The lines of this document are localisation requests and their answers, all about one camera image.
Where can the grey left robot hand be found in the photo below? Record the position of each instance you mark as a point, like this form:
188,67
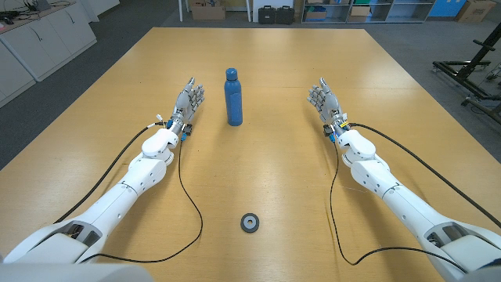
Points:
184,102

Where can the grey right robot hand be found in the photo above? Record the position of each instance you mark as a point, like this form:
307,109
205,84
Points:
329,103

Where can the blue metal bottle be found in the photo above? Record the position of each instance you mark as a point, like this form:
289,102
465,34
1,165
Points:
234,103

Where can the blue bottle cap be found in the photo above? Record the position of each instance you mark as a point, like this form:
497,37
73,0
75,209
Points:
231,73

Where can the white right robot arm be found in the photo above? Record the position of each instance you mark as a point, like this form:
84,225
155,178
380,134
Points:
399,196

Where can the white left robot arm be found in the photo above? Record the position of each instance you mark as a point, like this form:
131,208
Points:
117,199

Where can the small cardboard box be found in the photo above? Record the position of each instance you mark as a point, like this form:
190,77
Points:
359,15

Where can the brown cardboard box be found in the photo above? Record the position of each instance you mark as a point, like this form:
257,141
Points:
475,11
208,11

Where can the black hard case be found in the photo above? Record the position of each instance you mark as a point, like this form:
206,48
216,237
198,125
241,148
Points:
285,15
267,15

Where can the grey metal shelf unit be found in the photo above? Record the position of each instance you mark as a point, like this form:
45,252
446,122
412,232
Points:
403,15

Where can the black metal stand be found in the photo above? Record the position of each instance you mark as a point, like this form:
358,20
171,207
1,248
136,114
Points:
466,72

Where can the blue panel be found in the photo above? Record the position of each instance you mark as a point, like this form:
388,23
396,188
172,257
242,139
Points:
442,8

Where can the white cabinet row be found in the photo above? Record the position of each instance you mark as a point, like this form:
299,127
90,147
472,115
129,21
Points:
43,43

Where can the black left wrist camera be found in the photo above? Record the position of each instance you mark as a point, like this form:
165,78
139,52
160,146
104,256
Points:
187,129

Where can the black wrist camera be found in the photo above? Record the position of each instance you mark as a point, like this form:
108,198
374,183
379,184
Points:
329,131
187,129

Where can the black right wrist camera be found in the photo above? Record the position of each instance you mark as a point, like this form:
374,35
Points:
329,131

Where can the white metal frame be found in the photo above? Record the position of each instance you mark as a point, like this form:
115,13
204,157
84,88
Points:
181,11

